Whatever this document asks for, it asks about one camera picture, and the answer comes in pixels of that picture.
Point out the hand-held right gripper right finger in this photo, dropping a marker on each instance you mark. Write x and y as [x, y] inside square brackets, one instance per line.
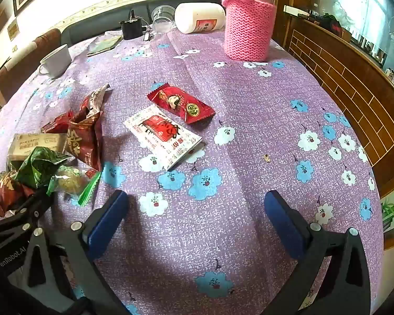
[282, 226]

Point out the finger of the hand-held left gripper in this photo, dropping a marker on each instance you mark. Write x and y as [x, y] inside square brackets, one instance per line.
[23, 218]

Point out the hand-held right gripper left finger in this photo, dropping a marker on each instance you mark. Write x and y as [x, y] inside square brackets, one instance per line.
[106, 224]

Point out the dark red gold snack packet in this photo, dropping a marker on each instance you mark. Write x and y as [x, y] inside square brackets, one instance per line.
[6, 193]

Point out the green foil snack packet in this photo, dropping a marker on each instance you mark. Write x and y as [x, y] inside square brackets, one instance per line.
[41, 167]

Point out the bright green pastry packet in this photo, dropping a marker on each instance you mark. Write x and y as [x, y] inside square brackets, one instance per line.
[70, 182]

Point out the beige cracker packet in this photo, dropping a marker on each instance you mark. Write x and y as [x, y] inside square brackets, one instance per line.
[36, 144]

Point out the small seed husk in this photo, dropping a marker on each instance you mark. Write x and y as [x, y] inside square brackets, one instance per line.
[266, 157]

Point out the purple floral tablecloth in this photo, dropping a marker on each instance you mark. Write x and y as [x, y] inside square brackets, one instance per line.
[236, 157]

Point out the white snack packet red print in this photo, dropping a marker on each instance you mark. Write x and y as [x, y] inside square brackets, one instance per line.
[161, 134]

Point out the brown chair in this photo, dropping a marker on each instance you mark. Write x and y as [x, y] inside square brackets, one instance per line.
[23, 62]

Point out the wooden partition brick pattern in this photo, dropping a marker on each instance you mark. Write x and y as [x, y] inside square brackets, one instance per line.
[358, 85]

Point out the white cup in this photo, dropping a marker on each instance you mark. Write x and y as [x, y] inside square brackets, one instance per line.
[57, 60]

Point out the green booklet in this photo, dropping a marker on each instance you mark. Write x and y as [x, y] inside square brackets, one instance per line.
[105, 44]

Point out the black sofa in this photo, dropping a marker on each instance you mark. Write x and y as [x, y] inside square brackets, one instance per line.
[118, 19]

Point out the pink bottle with knitted sleeve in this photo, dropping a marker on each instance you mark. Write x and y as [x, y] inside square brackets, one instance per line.
[248, 23]

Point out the black bag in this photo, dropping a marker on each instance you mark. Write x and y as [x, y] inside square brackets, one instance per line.
[330, 24]

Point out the white plastic jar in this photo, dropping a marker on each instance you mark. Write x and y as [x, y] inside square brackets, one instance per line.
[197, 16]

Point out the window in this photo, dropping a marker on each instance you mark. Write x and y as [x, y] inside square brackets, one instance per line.
[371, 10]

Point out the yellow wall plate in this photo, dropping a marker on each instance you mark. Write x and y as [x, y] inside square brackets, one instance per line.
[13, 30]

